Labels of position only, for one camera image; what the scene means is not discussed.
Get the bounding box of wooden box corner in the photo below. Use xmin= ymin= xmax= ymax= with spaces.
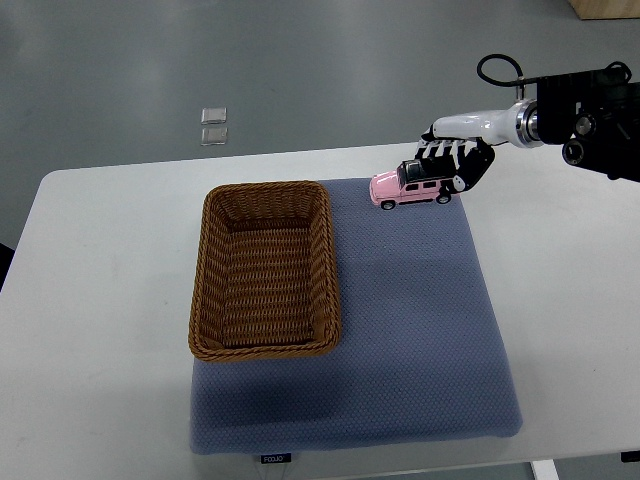
xmin=568 ymin=0 xmax=640 ymax=20

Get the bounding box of black table label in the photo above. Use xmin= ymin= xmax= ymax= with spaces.
xmin=260 ymin=453 xmax=292 ymax=464

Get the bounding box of black object at left edge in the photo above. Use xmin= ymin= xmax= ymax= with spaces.
xmin=0 ymin=244 xmax=15 ymax=288

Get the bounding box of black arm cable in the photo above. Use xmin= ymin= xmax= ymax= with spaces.
xmin=476 ymin=53 xmax=539 ymax=101

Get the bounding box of pink toy car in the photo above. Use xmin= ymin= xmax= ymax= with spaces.
xmin=369 ymin=156 xmax=456 ymax=210

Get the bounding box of brown wicker basket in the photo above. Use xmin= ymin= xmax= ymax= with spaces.
xmin=188 ymin=181 xmax=342 ymax=362

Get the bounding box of upper floor socket plate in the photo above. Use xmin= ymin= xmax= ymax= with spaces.
xmin=201 ymin=107 xmax=227 ymax=125

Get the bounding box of white table leg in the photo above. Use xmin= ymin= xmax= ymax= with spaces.
xmin=530 ymin=459 xmax=559 ymax=480

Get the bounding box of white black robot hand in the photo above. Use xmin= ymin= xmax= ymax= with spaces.
xmin=415 ymin=100 xmax=540 ymax=193

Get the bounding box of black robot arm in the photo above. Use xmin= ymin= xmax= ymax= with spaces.
xmin=527 ymin=61 xmax=639 ymax=182

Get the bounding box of blue textured mat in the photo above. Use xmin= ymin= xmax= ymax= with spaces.
xmin=191 ymin=178 xmax=522 ymax=455

